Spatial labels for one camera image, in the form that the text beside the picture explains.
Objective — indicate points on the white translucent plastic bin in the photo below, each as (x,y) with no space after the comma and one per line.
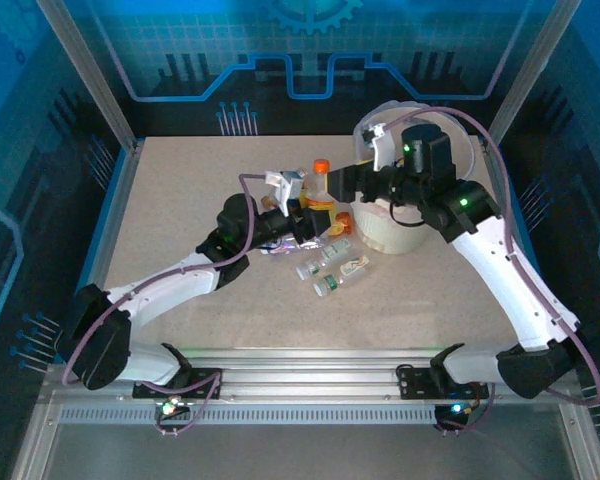
(390,235)

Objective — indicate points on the green lit controller board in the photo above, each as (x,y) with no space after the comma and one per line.
(455,410)
(170,406)

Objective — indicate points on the crushed bottle orange label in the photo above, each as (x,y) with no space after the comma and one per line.
(320,192)

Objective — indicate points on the clear bottle purple label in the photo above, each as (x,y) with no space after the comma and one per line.
(292,246)

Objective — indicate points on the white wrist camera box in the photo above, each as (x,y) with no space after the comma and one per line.
(380,145)
(285,187)

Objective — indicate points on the aluminium frame post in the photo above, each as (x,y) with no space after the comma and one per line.
(87,75)
(545,40)

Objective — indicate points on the small bottle green white label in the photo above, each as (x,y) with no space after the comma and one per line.
(336,249)

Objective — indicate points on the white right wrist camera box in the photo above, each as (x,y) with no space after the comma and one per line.
(380,145)

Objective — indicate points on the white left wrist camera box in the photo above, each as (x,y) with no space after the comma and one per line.
(285,187)

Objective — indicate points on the small bottle swirl print label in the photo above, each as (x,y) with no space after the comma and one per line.
(354,265)

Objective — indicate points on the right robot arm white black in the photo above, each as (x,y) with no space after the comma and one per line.
(520,290)

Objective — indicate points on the aluminium front rail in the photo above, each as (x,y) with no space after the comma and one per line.
(305,372)

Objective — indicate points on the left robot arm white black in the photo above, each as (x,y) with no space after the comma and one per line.
(155,290)

